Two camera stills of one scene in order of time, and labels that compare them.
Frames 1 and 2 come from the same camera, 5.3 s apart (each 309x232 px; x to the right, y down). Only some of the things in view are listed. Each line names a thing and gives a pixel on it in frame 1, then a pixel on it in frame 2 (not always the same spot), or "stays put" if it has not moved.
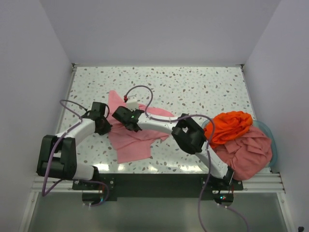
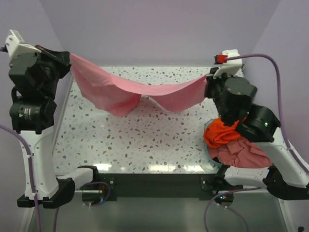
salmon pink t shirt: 247,155 stays put
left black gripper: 106,129 → 61,58
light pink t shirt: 129,145 → 97,90
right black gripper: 131,110 → 210,80
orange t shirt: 227,126 stays put
